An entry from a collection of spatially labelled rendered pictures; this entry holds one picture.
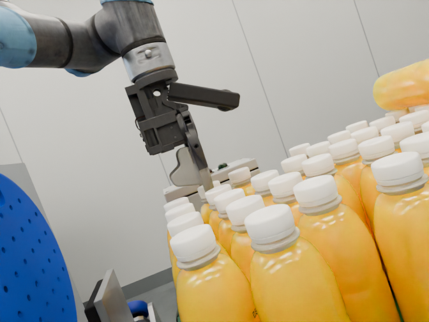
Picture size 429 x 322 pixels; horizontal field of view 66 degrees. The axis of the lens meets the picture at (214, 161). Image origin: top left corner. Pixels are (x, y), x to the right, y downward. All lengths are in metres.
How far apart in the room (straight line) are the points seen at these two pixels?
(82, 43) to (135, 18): 0.09
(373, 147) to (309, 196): 0.14
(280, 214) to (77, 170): 3.06
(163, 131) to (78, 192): 2.80
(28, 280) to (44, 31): 0.33
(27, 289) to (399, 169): 0.40
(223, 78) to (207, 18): 0.58
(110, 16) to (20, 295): 0.39
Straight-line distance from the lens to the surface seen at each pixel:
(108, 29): 0.57
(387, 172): 0.31
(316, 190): 0.31
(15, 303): 0.43
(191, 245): 0.29
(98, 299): 0.40
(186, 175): 0.52
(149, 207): 3.20
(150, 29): 0.55
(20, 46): 0.52
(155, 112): 0.54
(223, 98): 0.54
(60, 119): 3.32
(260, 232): 0.26
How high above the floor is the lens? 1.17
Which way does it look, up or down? 4 degrees down
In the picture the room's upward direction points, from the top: 20 degrees counter-clockwise
